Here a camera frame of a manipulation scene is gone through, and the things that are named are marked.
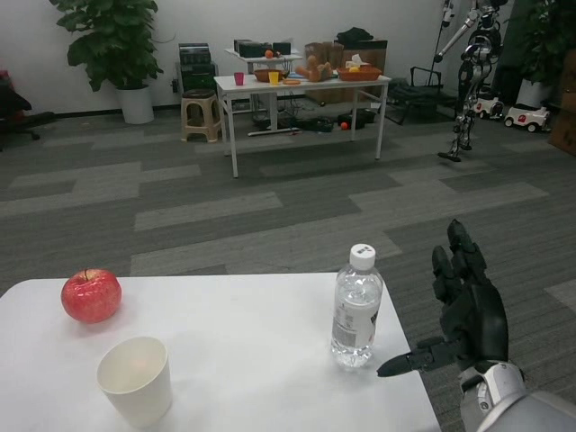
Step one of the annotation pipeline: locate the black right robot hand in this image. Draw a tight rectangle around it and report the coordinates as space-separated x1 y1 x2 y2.
376 219 509 378

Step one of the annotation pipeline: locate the clear plastic water bottle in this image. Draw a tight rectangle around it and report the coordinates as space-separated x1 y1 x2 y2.
330 243 384 371

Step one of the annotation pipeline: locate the white toy car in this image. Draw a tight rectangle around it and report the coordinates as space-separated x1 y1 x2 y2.
503 103 553 134
475 85 505 121

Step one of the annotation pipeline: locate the silver humanoid robot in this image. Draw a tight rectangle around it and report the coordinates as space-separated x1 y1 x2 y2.
434 0 503 163

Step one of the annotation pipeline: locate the orange rectangular basket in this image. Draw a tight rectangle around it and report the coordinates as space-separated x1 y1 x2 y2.
336 66 383 83

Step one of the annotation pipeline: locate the tall green potted plant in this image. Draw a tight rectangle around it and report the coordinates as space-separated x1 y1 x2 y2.
508 0 576 107

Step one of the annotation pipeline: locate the large brown cardboard box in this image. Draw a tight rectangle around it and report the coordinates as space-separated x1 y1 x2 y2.
344 39 388 103

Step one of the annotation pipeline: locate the white metal-legged table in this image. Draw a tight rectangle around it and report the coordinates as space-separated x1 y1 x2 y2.
212 74 392 179

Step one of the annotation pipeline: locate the orange plush toy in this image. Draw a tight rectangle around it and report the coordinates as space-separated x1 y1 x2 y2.
294 54 334 83

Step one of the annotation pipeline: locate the small brown cardboard box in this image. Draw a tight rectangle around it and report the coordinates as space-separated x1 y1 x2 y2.
304 40 346 73

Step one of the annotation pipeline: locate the black clothing pile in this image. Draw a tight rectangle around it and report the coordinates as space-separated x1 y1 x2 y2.
335 26 374 44

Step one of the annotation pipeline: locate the brown round bowl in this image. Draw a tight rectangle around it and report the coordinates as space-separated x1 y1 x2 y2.
253 67 285 83

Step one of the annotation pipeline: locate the white paper cup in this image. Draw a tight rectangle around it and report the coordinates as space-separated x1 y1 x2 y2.
96 336 174 429

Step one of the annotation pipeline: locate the large black box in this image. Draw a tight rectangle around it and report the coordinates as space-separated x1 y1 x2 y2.
233 39 271 59

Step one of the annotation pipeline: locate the beige plastic stool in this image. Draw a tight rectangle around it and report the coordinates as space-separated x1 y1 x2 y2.
180 88 223 144

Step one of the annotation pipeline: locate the black equipment case stack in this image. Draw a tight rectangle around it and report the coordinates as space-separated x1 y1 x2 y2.
174 42 220 91

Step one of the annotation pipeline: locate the red apple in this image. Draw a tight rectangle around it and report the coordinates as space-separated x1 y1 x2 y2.
60 268 123 324

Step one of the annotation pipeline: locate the green plant in white pot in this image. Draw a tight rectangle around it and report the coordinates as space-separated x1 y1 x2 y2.
49 0 164 125

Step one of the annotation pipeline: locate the black office chair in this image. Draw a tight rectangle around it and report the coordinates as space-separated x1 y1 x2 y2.
0 67 42 152

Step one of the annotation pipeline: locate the black folding metal frame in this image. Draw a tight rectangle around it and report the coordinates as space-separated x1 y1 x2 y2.
386 66 455 126

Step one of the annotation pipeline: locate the white pedestal table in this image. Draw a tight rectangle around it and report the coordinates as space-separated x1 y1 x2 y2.
224 47 303 136

